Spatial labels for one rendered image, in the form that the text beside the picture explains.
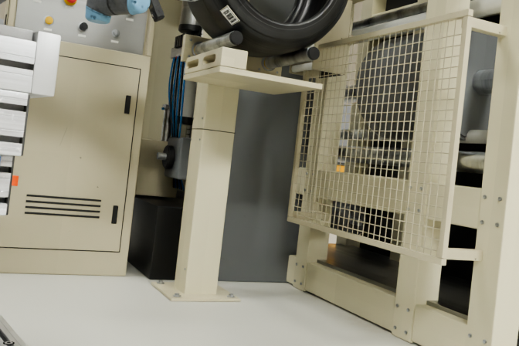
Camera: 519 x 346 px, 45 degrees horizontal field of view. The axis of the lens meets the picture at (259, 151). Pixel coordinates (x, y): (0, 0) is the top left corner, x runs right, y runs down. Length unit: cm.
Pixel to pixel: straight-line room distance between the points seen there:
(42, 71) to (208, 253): 153
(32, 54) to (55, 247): 168
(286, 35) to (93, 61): 86
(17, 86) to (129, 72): 167
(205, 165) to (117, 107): 47
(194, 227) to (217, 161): 26
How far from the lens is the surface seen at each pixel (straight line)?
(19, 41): 95
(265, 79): 201
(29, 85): 95
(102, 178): 256
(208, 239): 236
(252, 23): 201
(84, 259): 260
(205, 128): 232
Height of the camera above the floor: 52
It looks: 1 degrees up
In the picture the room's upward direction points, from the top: 6 degrees clockwise
